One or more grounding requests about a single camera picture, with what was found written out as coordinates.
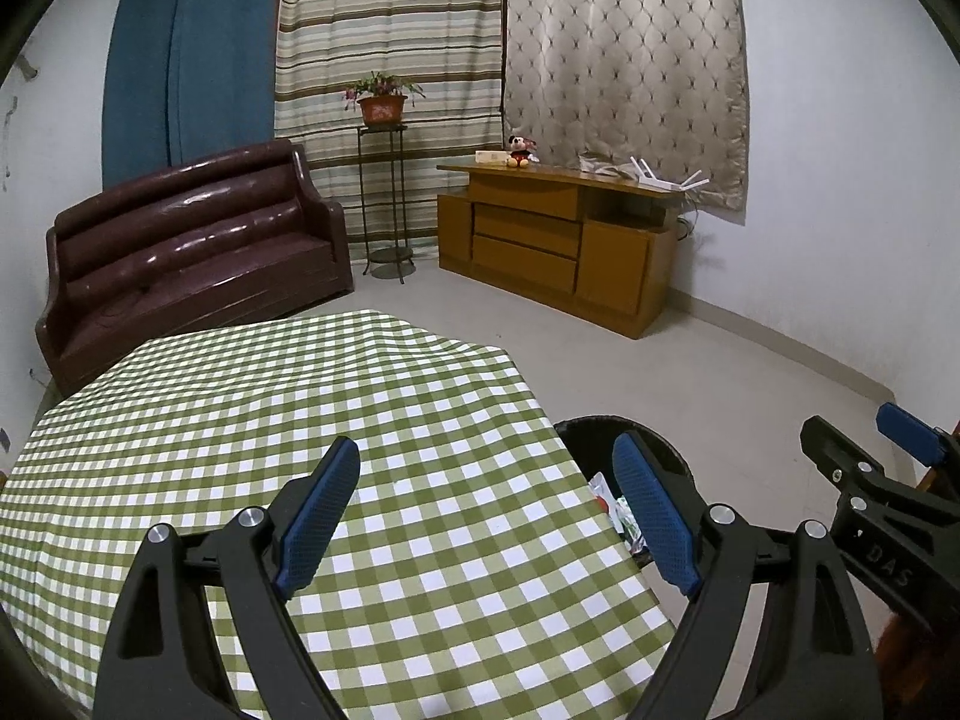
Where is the person's right forearm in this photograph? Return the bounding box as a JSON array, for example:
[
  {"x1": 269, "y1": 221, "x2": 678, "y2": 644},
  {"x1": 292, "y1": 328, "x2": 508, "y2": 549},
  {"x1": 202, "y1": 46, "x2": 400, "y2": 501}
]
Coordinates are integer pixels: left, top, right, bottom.
[{"x1": 879, "y1": 600, "x2": 925, "y2": 665}]

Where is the wooden cabinet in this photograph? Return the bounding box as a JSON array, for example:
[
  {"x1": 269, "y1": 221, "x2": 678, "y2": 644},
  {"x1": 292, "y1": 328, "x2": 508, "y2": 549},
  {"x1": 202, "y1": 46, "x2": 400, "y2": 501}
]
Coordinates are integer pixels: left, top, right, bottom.
[{"x1": 436, "y1": 157, "x2": 710, "y2": 340}]

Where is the black metal plant stand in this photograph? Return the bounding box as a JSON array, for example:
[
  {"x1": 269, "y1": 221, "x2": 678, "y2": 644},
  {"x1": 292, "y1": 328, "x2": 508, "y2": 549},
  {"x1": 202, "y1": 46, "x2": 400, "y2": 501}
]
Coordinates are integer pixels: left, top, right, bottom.
[{"x1": 356, "y1": 124, "x2": 417, "y2": 286}]

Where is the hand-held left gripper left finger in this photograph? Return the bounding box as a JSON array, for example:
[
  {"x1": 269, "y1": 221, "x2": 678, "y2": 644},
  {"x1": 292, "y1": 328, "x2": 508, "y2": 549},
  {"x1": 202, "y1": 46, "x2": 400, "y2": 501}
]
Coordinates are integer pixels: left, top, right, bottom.
[{"x1": 91, "y1": 435, "x2": 362, "y2": 720}]

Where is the white router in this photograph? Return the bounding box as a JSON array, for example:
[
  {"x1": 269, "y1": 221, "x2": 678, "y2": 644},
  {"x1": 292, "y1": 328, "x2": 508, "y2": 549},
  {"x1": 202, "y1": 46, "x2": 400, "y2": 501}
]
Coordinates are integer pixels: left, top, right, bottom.
[{"x1": 628, "y1": 156, "x2": 710, "y2": 194}]

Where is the black waste bin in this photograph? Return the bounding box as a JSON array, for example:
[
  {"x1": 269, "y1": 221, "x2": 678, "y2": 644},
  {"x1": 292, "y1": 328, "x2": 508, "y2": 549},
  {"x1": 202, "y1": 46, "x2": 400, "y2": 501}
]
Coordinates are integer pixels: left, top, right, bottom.
[{"x1": 553, "y1": 414, "x2": 695, "y2": 571}]

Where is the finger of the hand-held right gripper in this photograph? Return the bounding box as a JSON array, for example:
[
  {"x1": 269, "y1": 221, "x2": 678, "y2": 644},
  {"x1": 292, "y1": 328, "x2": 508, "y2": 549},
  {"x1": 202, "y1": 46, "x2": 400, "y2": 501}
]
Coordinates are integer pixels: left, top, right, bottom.
[
  {"x1": 877, "y1": 403, "x2": 947, "y2": 466},
  {"x1": 799, "y1": 414, "x2": 905, "y2": 518}
]

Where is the green and white plastic bag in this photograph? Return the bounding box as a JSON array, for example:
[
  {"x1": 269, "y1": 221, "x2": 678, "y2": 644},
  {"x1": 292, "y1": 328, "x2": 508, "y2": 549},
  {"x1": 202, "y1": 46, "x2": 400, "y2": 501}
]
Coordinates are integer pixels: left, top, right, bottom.
[{"x1": 611, "y1": 496, "x2": 650, "y2": 556}]

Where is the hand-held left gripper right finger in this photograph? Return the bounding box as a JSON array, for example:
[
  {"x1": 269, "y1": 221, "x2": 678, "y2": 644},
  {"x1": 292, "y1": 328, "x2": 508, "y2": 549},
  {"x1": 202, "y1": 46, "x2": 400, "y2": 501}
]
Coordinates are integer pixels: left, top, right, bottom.
[{"x1": 611, "y1": 431, "x2": 886, "y2": 720}]

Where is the blue curtain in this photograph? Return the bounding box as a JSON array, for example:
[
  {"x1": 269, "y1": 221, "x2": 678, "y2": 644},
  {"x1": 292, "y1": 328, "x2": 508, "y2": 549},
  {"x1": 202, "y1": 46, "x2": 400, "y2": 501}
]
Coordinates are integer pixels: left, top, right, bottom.
[{"x1": 101, "y1": 0, "x2": 290, "y2": 192}]

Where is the potted plant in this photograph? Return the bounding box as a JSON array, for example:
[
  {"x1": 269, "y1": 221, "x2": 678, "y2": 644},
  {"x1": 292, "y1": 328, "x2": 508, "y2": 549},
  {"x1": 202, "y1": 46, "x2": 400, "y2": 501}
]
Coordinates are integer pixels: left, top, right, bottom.
[{"x1": 343, "y1": 71, "x2": 427, "y2": 128}]

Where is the beige quilted curtain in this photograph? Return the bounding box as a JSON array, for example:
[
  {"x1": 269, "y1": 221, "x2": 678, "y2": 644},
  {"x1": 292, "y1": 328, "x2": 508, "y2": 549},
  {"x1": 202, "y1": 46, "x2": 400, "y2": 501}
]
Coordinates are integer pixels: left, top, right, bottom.
[{"x1": 501, "y1": 0, "x2": 751, "y2": 211}]

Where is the dark red leather sofa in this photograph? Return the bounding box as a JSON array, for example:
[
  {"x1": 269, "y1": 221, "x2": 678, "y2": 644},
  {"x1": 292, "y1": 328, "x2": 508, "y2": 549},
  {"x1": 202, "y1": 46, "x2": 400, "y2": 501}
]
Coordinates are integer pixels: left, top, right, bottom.
[{"x1": 34, "y1": 136, "x2": 355, "y2": 397}]

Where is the green checkered tablecloth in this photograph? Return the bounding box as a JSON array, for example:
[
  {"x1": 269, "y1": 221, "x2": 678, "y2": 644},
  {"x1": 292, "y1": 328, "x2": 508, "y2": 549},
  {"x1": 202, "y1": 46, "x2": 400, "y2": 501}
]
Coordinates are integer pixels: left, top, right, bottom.
[{"x1": 0, "y1": 307, "x2": 695, "y2": 720}]

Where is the striped curtain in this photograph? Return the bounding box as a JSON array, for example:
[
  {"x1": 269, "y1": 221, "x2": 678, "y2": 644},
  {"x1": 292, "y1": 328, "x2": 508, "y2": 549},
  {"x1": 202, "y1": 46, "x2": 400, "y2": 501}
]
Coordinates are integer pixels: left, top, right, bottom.
[{"x1": 271, "y1": 0, "x2": 509, "y2": 242}]

